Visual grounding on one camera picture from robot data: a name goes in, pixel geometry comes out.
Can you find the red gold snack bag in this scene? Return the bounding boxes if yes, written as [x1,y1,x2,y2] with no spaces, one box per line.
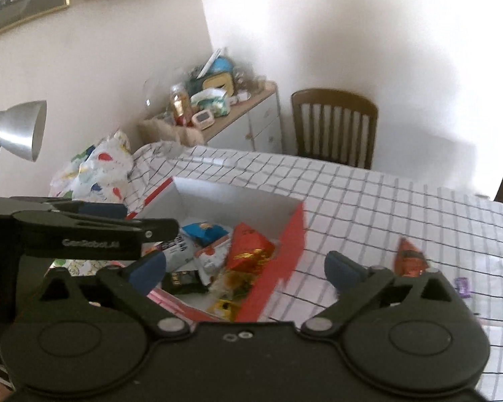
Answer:
[210,223,276,302]

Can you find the silver desk lamp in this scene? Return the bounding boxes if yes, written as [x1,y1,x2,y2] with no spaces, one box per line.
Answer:
[0,100,48,162]

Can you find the white kitchen timer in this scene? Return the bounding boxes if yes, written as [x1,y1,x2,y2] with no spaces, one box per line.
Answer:
[193,110,215,130]

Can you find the green white tissue pack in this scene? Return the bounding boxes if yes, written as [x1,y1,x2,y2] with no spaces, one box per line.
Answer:
[190,88,231,116]

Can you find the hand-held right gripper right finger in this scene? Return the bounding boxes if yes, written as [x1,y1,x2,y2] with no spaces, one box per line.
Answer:
[300,250,483,338]

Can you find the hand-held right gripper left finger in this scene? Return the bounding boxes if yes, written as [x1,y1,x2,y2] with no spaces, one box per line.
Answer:
[12,251,191,338]

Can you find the clear glass dome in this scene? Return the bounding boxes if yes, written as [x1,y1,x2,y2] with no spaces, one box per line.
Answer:
[145,71,185,114]

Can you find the checked white tablecloth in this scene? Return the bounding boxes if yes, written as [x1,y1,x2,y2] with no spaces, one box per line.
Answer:
[130,140,503,402]

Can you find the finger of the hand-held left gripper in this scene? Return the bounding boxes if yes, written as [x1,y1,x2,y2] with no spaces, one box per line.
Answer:
[12,212,179,242]
[8,198,128,223]

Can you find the yellow snack packet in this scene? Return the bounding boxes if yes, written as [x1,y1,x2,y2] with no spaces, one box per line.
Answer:
[207,298,241,322]

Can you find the white orange snack packet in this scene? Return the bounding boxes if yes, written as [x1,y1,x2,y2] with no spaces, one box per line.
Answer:
[194,237,231,287]

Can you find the brown-red chip bag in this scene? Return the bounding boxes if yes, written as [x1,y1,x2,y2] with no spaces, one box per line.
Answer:
[393,237,432,279]

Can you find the blue snack packet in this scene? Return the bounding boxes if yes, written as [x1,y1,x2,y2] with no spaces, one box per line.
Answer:
[181,222,232,247]

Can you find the glass jar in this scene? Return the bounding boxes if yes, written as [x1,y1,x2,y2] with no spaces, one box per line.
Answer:
[170,85,192,126]

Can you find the wooden chair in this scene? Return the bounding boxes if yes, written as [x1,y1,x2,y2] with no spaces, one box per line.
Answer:
[290,88,379,170]

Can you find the dark small snack packet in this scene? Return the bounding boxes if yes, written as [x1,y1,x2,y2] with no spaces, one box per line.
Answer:
[161,270,209,296]

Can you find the yellow blue container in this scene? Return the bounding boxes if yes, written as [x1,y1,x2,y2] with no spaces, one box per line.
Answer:
[200,56,238,95]

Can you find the white noodle snack packet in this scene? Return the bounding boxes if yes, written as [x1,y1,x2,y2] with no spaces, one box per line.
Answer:
[159,234,199,271]

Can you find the red cardboard box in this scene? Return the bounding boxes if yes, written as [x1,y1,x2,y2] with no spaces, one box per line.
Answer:
[123,176,306,323]

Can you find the white wooden-top sideboard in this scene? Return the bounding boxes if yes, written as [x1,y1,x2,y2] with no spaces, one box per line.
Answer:
[138,81,283,154]

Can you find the colourful printed plastic bag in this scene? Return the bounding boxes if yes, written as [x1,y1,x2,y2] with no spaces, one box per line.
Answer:
[49,130,133,202]

